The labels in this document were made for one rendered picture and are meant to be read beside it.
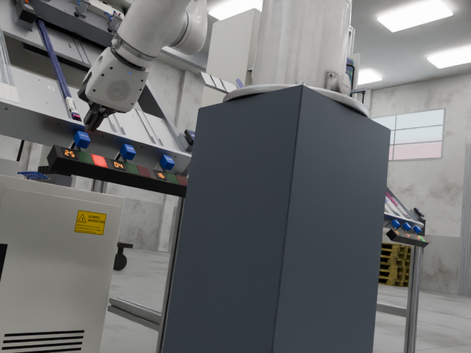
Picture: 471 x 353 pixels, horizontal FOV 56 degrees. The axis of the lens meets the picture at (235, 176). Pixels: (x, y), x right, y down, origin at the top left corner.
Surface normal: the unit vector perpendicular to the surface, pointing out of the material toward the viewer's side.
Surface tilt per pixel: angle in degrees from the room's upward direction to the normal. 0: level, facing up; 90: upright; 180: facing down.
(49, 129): 132
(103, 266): 90
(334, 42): 90
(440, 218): 90
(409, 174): 90
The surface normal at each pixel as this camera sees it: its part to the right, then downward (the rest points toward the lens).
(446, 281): -0.74, -0.19
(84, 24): 0.43, 0.65
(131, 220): 0.66, -0.02
